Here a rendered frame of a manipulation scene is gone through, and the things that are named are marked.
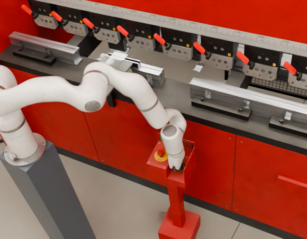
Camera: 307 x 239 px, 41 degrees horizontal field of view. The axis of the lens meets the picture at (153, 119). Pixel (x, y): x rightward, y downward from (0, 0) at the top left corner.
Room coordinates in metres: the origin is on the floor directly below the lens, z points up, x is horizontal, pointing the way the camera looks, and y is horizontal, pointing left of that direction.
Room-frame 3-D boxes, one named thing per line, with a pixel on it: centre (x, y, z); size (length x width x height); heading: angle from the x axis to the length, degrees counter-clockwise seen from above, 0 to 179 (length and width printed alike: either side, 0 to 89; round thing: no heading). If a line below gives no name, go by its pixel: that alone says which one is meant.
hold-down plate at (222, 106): (1.42, -0.34, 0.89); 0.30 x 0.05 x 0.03; 56
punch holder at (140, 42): (1.71, -0.02, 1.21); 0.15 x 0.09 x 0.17; 56
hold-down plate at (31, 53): (2.10, 0.66, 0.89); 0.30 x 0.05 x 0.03; 56
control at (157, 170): (1.25, -0.06, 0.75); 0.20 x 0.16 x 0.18; 60
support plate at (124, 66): (1.69, 0.21, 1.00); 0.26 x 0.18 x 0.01; 146
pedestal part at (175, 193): (1.25, -0.06, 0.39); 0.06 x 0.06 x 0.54; 60
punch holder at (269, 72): (1.37, -0.51, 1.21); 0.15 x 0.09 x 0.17; 56
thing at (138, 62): (1.80, 0.11, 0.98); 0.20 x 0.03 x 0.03; 56
